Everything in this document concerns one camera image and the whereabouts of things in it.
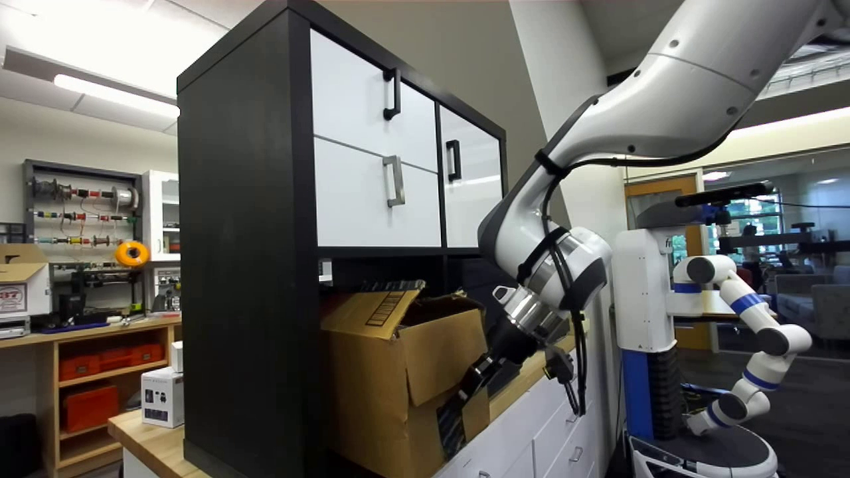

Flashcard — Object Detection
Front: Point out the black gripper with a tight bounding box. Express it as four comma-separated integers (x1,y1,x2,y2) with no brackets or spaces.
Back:
451,327,536,412

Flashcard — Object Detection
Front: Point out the brown cardboard box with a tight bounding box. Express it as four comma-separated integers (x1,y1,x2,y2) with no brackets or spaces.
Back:
319,278,494,478

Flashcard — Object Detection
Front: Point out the small white printed box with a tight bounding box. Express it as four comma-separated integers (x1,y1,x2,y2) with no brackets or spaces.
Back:
139,363,188,433

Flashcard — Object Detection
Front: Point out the cardboard box white label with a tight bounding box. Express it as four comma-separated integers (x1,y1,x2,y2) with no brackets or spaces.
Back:
0,241,57,342

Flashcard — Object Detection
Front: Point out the low white drawer cabinet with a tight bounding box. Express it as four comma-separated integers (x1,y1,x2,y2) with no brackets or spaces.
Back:
430,332,624,478

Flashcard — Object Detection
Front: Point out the black ribbed item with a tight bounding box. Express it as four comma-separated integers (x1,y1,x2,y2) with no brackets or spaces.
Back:
360,275,430,297

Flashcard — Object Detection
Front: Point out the white cabinet door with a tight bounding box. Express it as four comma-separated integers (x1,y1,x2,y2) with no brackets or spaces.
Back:
438,104,509,251

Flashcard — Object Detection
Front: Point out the blue white mobile robot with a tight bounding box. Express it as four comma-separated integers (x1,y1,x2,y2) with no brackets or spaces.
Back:
609,177,818,478

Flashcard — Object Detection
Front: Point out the black shelf cabinet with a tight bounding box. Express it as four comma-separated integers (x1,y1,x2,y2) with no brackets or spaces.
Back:
175,0,513,478

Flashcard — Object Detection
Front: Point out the flat red storage bin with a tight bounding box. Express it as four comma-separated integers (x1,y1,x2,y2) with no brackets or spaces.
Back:
57,340,170,384

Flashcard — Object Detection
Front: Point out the yellow spool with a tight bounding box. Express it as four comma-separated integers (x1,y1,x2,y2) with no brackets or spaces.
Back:
111,239,155,270

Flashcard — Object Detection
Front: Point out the wooden workbench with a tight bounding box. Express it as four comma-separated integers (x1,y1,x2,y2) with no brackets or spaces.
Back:
0,312,187,478

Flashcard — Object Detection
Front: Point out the long fluorescent ceiling light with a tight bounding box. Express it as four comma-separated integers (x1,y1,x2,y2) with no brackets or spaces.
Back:
0,42,187,128

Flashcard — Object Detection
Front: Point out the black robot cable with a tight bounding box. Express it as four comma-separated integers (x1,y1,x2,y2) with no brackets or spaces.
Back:
532,146,596,420

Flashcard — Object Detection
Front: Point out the white drawer front silver handle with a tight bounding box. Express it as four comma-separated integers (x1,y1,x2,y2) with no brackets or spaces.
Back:
311,136,447,251

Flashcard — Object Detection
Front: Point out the black door handle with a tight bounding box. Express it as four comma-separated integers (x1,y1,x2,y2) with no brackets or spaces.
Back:
443,136,466,186

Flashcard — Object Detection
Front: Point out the white drawer front black handle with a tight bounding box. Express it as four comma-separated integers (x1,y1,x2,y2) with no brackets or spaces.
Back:
309,26,443,176

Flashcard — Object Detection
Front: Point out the white wall cabinet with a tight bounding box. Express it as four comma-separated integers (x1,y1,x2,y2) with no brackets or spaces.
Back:
143,168,187,265

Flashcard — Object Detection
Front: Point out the grey tool wall panel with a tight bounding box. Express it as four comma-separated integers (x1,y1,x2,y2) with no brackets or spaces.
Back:
20,157,147,267

